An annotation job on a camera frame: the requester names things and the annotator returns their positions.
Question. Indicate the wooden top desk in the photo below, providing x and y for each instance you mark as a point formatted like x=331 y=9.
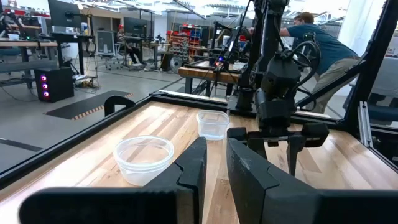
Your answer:
x=18 y=44

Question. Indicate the round clear plastic container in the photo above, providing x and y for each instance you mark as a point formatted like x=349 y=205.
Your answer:
x=140 y=171

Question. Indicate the red and blue parts shelf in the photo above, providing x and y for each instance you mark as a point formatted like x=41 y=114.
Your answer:
x=186 y=40

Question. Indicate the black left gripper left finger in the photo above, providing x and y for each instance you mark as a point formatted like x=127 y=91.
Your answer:
x=174 y=202

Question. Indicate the black computer tower purple lights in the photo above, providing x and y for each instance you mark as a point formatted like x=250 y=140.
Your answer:
x=54 y=84

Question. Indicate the black standing desk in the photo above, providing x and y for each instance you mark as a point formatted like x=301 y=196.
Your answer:
x=71 y=36

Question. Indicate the person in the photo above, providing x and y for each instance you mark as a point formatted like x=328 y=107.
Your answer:
x=326 y=49
x=130 y=49

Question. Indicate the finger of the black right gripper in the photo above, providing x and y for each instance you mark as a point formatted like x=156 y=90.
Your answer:
x=258 y=144
x=293 y=149

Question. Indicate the small black monitor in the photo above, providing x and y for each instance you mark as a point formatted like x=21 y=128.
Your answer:
x=135 y=26

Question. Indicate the grey office chair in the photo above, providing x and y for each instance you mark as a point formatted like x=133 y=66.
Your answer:
x=105 y=43

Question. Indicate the black hook on frame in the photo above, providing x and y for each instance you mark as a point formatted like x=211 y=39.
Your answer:
x=116 y=99

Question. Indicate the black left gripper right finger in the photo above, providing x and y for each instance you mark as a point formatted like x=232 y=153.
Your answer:
x=264 y=196

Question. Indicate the black hazard-striped floor mat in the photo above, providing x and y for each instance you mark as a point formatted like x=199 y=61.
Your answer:
x=87 y=104

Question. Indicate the wooden top workbench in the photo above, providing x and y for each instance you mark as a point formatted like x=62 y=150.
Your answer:
x=202 y=74

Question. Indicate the large black monitor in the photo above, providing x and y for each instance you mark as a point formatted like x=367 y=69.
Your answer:
x=63 y=14

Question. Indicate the black aluminium table frame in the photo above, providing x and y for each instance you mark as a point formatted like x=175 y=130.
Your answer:
x=77 y=138

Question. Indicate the silver aluminium bracket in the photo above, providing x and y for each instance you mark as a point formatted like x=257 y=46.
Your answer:
x=364 y=124

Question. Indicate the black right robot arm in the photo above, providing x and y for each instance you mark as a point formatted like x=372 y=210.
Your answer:
x=267 y=31

